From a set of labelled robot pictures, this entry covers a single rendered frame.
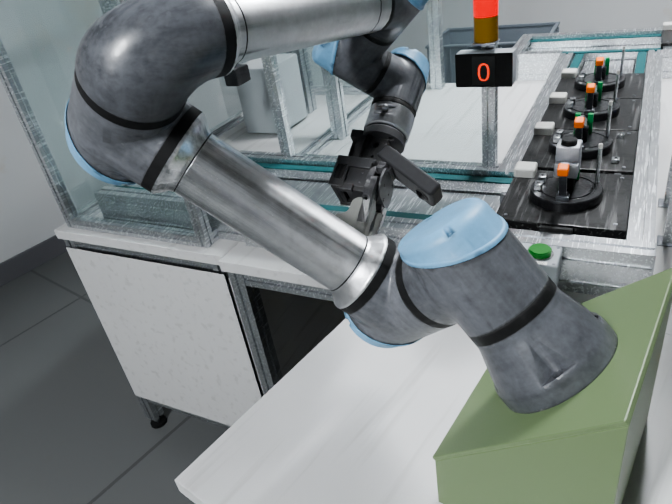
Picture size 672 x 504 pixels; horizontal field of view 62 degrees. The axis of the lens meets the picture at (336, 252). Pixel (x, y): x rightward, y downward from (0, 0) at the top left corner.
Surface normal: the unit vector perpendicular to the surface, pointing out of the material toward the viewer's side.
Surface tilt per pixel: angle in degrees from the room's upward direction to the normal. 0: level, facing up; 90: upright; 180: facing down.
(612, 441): 90
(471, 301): 81
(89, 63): 69
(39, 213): 90
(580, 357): 41
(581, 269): 90
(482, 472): 90
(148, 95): 111
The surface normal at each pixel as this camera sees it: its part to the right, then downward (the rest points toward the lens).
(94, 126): -0.40, 0.71
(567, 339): -0.02, -0.33
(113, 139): -0.11, 0.87
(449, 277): -0.50, 0.45
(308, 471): -0.14, -0.84
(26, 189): 0.78, 0.22
